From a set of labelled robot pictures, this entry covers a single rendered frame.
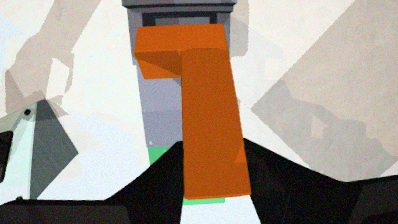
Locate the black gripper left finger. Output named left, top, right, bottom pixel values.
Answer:
left=0, top=141, right=184, bottom=224

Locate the orange l-shaped part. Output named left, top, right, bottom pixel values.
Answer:
left=134, top=24, right=251, bottom=200

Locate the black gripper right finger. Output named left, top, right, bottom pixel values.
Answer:
left=243, top=138, right=398, bottom=224

